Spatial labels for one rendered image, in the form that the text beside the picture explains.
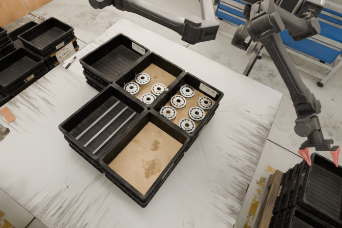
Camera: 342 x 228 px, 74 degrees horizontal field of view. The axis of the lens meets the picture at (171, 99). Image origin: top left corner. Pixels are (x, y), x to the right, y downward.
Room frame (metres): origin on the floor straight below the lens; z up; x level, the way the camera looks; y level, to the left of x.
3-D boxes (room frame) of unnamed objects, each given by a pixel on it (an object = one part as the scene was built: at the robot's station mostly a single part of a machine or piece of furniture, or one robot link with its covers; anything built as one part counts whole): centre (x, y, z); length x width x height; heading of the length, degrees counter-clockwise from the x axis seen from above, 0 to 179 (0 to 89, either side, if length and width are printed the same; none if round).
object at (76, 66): (1.26, 0.72, 0.70); 0.33 x 0.23 x 0.01; 157
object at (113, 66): (1.13, 0.42, 0.87); 0.40 x 0.30 x 0.11; 152
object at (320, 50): (2.32, -1.45, 0.60); 0.72 x 0.03 x 0.56; 67
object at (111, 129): (0.63, 0.35, 0.87); 0.40 x 0.30 x 0.11; 152
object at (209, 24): (1.01, -0.07, 1.45); 0.45 x 0.14 x 0.10; 7
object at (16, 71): (1.25, 1.41, 0.31); 0.40 x 0.30 x 0.34; 157
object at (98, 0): (0.93, 0.36, 1.45); 0.12 x 0.11 x 0.09; 68
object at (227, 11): (2.64, -0.72, 0.60); 0.72 x 0.03 x 0.56; 67
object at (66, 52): (1.57, 1.10, 0.41); 0.31 x 0.02 x 0.16; 157
